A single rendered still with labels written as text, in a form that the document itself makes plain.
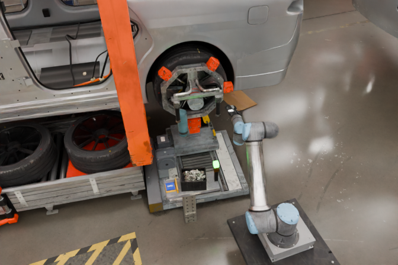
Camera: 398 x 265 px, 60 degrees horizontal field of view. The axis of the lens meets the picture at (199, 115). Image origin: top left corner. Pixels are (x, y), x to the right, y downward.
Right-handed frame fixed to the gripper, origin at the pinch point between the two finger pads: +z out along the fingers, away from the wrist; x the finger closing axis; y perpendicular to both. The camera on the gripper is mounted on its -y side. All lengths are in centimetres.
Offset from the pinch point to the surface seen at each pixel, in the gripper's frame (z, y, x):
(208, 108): 2.7, -11.4, -16.0
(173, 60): 1, -67, -4
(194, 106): -16.4, -31.3, -16.9
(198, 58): 2, -53, 11
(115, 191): -32, -30, -120
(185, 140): 16, 5, -61
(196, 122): 2.4, -9.3, -33.3
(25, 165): -29, -102, -148
